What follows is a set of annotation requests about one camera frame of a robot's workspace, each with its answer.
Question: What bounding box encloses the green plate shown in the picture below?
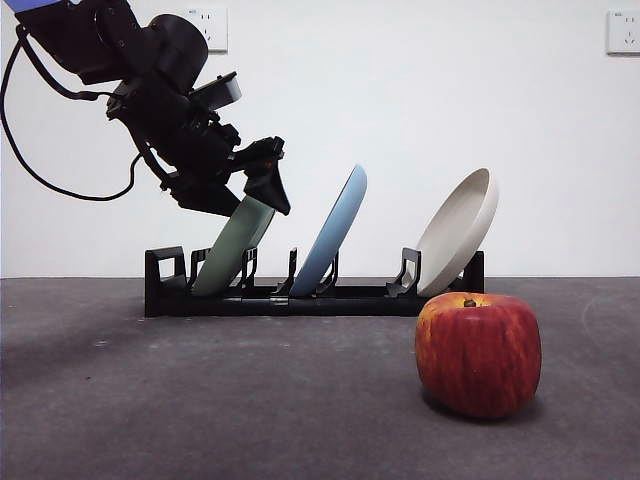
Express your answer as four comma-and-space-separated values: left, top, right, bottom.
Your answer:
191, 194, 277, 297

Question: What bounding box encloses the red apple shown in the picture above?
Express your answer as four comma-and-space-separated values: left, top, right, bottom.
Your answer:
414, 291, 544, 421

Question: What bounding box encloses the blue plate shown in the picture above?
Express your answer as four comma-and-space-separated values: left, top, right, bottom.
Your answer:
289, 163, 369, 297

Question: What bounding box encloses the black plate rack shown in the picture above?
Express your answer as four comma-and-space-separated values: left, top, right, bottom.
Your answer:
144, 245, 486, 318

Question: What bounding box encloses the cream plate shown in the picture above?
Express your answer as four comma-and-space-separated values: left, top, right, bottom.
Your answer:
415, 167, 501, 298

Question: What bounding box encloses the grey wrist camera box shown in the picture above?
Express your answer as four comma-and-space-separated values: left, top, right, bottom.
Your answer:
191, 70, 244, 111

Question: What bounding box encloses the long black cable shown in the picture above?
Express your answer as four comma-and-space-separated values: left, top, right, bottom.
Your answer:
0, 23, 144, 203

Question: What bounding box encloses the short black cable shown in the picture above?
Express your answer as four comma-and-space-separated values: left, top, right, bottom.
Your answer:
18, 28, 112, 102

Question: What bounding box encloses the white wall socket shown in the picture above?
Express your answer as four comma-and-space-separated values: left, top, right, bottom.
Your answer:
188, 6, 229, 55
605, 10, 640, 57

